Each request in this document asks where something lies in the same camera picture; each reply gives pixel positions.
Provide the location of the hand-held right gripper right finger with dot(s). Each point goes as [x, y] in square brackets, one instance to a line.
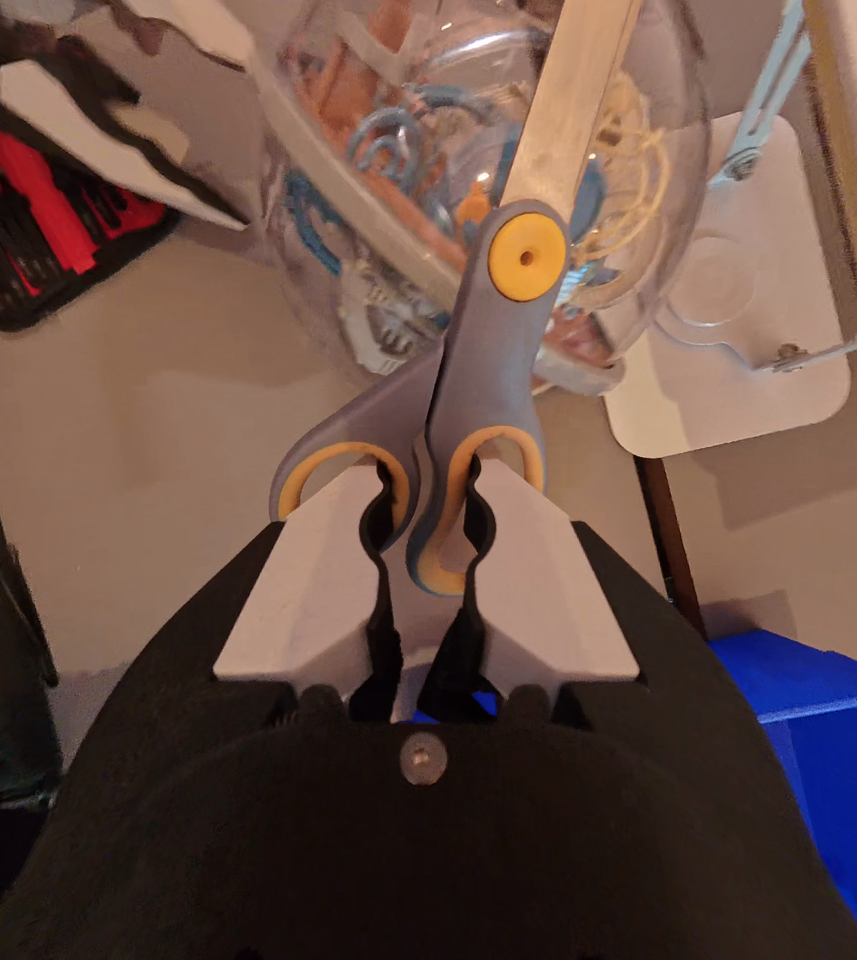
[548, 600]

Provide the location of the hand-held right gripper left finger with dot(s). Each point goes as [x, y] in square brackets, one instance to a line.
[301, 600]

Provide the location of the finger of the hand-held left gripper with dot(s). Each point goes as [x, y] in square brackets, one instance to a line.
[188, 22]
[61, 127]

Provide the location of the black zip case red lining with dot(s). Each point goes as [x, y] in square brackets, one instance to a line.
[46, 202]

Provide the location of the clear maze ball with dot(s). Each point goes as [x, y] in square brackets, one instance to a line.
[368, 97]

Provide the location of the grey and yellow scissors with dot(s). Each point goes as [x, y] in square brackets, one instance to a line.
[488, 360]

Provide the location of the white card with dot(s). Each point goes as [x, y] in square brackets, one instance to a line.
[788, 420]

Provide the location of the blue plastic bin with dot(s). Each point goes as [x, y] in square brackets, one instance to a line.
[848, 750]

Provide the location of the clear plastic stand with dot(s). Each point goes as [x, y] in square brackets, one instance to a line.
[713, 285]

